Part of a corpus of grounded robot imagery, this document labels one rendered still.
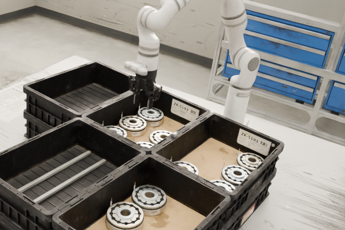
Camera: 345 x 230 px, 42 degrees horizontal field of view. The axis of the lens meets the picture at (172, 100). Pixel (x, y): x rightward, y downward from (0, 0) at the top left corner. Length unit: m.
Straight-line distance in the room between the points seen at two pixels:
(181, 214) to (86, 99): 0.74
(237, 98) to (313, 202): 0.49
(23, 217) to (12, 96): 0.99
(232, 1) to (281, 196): 0.73
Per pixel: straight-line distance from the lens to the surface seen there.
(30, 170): 1.49
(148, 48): 1.51
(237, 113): 1.90
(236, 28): 1.72
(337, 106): 3.49
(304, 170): 1.96
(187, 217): 1.36
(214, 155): 1.65
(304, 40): 3.37
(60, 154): 1.56
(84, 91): 1.97
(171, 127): 1.76
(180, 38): 4.64
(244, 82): 1.84
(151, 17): 1.47
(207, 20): 4.48
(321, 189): 1.88
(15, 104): 2.12
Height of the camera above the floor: 1.72
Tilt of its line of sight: 27 degrees down
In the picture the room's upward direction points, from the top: 9 degrees clockwise
